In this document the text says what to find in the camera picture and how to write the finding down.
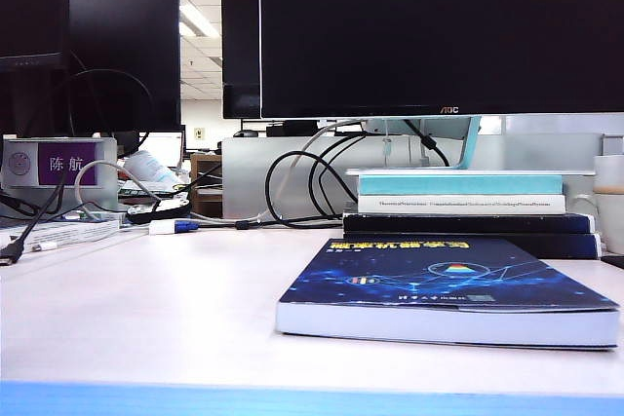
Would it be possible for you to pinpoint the blue cover paperback book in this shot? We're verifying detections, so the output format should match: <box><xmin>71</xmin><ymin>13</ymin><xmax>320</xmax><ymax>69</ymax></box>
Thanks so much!
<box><xmin>274</xmin><ymin>237</ymin><xmax>621</xmax><ymax>352</ymax></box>

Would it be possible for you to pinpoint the teal spine book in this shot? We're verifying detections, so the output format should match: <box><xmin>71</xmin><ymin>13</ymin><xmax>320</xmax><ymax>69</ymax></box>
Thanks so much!
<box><xmin>357</xmin><ymin>173</ymin><xmax>565</xmax><ymax>197</ymax></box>

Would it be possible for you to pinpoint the white spine book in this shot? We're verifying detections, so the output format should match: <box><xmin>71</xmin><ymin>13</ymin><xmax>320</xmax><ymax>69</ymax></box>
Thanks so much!
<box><xmin>356</xmin><ymin>193</ymin><xmax>568</xmax><ymax>216</ymax></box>

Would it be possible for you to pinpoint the dark navy thin book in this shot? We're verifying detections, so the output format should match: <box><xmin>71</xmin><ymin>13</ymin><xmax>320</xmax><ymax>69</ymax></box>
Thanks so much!
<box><xmin>341</xmin><ymin>211</ymin><xmax>598</xmax><ymax>236</ymax></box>

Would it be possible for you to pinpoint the green spine book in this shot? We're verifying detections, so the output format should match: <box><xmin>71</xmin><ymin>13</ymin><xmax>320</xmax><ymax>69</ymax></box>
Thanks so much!
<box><xmin>117</xmin><ymin>180</ymin><xmax>192</xmax><ymax>202</ymax></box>

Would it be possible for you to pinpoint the dark navy thick book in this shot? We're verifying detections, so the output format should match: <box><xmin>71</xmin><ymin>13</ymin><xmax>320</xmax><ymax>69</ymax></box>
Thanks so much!
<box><xmin>341</xmin><ymin>230</ymin><xmax>604</xmax><ymax>261</ymax></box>

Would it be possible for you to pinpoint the silver metal panel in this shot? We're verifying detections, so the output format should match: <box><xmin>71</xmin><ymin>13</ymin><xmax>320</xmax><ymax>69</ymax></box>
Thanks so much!
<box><xmin>220</xmin><ymin>132</ymin><xmax>605</xmax><ymax>220</ymax></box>

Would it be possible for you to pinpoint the wooden shelf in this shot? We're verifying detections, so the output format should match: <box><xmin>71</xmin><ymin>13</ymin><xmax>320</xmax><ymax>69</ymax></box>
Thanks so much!
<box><xmin>188</xmin><ymin>152</ymin><xmax>224</xmax><ymax>218</ymax></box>

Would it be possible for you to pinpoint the black narrow monitor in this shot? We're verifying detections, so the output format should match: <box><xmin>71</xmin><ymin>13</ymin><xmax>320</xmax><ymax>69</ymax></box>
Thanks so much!
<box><xmin>219</xmin><ymin>0</ymin><xmax>262</xmax><ymax>121</ymax></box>

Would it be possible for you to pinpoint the white VGA adapter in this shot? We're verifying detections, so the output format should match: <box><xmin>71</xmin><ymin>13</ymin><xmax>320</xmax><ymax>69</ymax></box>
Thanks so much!
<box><xmin>147</xmin><ymin>218</ymin><xmax>179</xmax><ymax>237</ymax></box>

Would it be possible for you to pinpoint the silver teal monitor stand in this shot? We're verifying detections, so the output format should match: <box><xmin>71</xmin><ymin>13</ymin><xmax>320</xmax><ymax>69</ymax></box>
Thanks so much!
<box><xmin>344</xmin><ymin>114</ymin><xmax>598</xmax><ymax>177</ymax></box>

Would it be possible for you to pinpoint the black oval device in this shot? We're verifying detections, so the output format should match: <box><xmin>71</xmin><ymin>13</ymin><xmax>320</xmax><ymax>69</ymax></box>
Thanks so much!
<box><xmin>127</xmin><ymin>204</ymin><xmax>166</xmax><ymax>226</ymax></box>

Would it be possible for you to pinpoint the AOC black monitor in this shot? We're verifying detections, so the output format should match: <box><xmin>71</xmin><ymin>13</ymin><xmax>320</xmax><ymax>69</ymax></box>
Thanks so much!
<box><xmin>258</xmin><ymin>0</ymin><xmax>624</xmax><ymax>121</ymax></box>

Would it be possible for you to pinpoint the ceiling light panel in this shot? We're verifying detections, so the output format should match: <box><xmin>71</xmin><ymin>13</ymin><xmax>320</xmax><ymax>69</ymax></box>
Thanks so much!
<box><xmin>177</xmin><ymin>0</ymin><xmax>223</xmax><ymax>40</ymax></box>

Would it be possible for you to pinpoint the blue edge strip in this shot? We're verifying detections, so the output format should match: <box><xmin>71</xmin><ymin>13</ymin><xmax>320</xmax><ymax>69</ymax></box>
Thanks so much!
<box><xmin>0</xmin><ymin>379</ymin><xmax>624</xmax><ymax>416</ymax></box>

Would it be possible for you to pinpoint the black wide monitor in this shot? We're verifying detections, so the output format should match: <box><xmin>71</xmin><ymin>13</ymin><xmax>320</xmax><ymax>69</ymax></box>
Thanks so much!
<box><xmin>66</xmin><ymin>0</ymin><xmax>182</xmax><ymax>134</ymax></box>

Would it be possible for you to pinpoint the purple name sign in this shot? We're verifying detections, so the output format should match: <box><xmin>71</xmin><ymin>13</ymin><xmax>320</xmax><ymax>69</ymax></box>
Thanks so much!
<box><xmin>1</xmin><ymin>136</ymin><xmax>119</xmax><ymax>213</ymax></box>

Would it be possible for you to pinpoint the white mug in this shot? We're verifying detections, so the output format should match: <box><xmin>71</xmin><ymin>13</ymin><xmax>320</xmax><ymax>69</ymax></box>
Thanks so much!
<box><xmin>591</xmin><ymin>154</ymin><xmax>624</xmax><ymax>255</ymax></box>

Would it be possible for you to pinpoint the black monitor with buttons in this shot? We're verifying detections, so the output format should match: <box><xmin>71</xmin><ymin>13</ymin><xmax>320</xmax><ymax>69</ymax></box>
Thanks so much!
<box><xmin>0</xmin><ymin>0</ymin><xmax>71</xmax><ymax>74</ymax></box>

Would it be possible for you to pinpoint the white thin cable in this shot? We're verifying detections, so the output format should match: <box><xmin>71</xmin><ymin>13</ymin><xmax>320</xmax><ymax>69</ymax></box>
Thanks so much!
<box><xmin>188</xmin><ymin>118</ymin><xmax>365</xmax><ymax>225</ymax></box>

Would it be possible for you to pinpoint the black VGA cable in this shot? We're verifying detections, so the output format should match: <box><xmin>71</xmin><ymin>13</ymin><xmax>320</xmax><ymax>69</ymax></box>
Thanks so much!
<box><xmin>194</xmin><ymin>149</ymin><xmax>361</xmax><ymax>232</ymax></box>

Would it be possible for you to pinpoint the black power cable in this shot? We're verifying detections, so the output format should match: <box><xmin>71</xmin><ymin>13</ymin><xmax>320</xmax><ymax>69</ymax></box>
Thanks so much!
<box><xmin>308</xmin><ymin>118</ymin><xmax>450</xmax><ymax>220</ymax></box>

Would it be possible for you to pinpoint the grey looped cable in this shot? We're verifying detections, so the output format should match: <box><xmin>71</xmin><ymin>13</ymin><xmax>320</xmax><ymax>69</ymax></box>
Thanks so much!
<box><xmin>74</xmin><ymin>161</ymin><xmax>165</xmax><ymax>216</ymax></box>

